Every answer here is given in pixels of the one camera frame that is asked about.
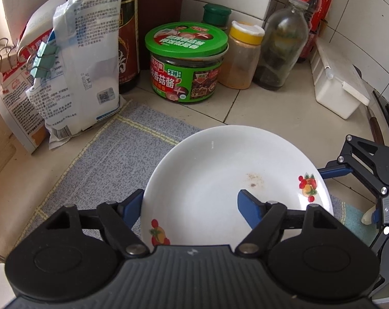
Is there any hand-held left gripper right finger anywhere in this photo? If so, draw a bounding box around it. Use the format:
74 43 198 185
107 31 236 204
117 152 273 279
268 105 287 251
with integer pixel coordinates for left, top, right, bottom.
235 189 335 259

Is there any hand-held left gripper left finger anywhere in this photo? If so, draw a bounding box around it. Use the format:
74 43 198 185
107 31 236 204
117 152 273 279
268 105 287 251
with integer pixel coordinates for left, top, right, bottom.
46 189 150 259

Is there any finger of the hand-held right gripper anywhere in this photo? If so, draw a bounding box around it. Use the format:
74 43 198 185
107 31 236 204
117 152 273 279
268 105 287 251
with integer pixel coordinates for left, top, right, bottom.
317 135 389 197
370 226 389 257

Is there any white plate fruit print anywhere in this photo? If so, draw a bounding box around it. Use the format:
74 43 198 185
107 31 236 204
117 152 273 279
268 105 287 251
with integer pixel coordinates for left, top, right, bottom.
140 125 335 248

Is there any white spoon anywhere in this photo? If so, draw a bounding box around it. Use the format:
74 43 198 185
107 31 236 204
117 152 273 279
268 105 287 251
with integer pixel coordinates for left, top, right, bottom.
361 203 379 225

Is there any grey checked cloth mat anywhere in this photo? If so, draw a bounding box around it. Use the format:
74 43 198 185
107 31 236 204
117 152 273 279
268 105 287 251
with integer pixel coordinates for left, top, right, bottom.
19 101 378 255

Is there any white seasoning box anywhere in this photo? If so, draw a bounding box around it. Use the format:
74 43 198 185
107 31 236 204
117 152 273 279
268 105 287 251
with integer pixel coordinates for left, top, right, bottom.
308 35 370 119

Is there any clear glass bottle red cap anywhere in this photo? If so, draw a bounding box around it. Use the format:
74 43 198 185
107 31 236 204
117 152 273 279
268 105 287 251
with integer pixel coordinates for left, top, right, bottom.
253 0 318 91

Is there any green lidded sauce jar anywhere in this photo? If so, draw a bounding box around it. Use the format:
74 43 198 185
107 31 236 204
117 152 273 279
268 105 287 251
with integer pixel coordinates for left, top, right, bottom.
145 22 230 104

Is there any yellow lidded spice jar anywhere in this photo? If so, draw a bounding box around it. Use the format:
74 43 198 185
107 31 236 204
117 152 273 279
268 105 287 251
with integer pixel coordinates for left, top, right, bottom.
218 21 266 90

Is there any white blue seasoning bag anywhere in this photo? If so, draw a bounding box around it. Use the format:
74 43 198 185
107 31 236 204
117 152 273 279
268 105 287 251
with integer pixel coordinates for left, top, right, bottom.
25 0 129 150

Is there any red white seasoning bag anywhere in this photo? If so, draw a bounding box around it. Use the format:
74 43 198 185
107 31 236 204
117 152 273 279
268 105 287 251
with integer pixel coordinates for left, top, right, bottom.
0 0 66 154

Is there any dark soy sauce bottle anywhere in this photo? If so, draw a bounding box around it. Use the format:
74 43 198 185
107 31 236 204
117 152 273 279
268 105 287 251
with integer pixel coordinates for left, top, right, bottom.
93 0 141 95

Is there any teal binder clip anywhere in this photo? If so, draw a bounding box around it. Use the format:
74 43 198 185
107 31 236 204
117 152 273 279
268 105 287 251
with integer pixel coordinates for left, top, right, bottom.
26 33 61 79

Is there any beige binder clip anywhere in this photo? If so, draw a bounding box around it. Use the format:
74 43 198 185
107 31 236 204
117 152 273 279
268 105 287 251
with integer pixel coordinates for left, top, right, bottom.
0 38 20 75

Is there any brown handled knife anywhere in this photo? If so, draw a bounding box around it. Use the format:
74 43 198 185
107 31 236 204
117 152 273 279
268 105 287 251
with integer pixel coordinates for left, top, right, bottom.
366 105 385 147

